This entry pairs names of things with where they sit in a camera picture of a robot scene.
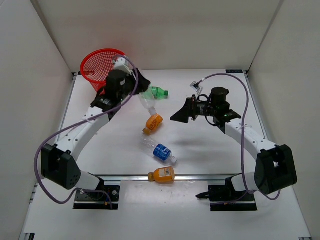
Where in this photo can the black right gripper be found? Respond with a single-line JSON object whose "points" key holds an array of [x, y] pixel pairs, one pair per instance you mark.
{"points": [[190, 109]]}

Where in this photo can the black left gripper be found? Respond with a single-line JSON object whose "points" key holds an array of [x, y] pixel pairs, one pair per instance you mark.
{"points": [[143, 84]]}

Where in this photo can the clear plastic bottle white cap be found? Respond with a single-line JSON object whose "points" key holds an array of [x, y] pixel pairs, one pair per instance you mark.
{"points": [[148, 102]]}

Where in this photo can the green plastic bottle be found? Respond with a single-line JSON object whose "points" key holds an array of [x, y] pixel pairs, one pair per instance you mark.
{"points": [[156, 93]]}

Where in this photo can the orange patterned juice bottle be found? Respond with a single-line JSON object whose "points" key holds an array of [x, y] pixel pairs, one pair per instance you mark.
{"points": [[152, 124]]}

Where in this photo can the blue label clear bottle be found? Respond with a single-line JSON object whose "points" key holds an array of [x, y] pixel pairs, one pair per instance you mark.
{"points": [[157, 150]]}

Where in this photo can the orange bottle barcode label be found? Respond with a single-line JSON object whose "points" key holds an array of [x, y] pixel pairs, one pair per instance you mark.
{"points": [[162, 175]]}

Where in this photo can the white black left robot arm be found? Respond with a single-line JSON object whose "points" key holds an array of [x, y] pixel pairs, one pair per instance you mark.
{"points": [[59, 161]]}

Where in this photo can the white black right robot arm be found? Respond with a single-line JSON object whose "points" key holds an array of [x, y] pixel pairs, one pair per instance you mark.
{"points": [[274, 164]]}

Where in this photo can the red mesh waste bin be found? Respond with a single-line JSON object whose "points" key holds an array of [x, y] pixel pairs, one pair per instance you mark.
{"points": [[96, 66]]}

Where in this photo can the black corner label plate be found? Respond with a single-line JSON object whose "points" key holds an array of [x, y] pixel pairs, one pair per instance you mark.
{"points": [[234, 71]]}

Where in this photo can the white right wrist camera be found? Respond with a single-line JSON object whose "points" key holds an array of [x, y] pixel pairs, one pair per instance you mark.
{"points": [[196, 86]]}

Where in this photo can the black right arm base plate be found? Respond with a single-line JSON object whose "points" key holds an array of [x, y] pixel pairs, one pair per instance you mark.
{"points": [[223, 199]]}

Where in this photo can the aluminium table edge rail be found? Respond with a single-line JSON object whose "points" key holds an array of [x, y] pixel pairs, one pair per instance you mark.
{"points": [[178, 177]]}

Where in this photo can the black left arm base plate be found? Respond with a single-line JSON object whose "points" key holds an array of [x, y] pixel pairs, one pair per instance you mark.
{"points": [[99, 201]]}

